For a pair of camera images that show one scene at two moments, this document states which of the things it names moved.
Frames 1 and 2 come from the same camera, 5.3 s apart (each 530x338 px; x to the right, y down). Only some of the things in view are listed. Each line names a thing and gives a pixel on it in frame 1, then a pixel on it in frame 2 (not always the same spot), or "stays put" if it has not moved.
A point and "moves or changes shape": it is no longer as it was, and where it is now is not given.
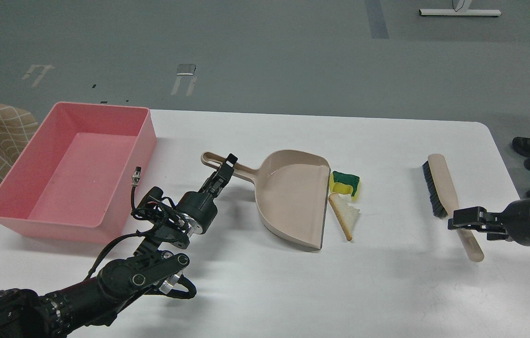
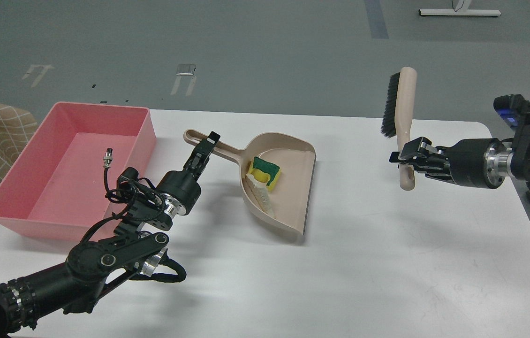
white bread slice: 347,215 → 258,193
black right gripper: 518,218 → 484,162
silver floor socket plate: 185,69 stays put
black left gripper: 200,206 → 180,190
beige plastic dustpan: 291,190 moves or changes shape
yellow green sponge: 343,183 → 264,171
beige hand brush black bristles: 444,200 → 398,111
